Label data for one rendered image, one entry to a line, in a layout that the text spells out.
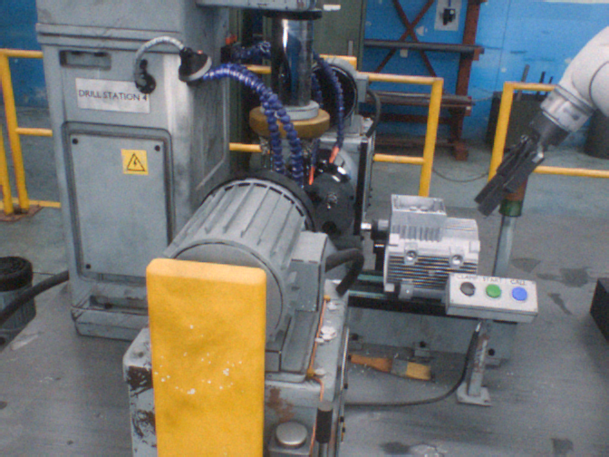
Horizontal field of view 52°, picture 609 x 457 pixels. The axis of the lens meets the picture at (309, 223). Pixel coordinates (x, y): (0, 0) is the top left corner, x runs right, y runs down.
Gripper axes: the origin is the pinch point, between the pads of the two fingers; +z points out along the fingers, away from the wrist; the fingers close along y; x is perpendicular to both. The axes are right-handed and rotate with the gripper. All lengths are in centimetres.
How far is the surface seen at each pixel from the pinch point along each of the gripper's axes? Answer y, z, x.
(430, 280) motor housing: 3.2, 22.6, 1.0
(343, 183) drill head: -27.0, 24.9, -23.9
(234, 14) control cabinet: -312, 62, -118
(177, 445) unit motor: 74, 31, -35
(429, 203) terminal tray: -10.5, 11.7, -6.8
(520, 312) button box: 20.7, 10.7, 12.8
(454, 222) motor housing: -5.4, 10.6, -0.6
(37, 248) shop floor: -178, 214, -128
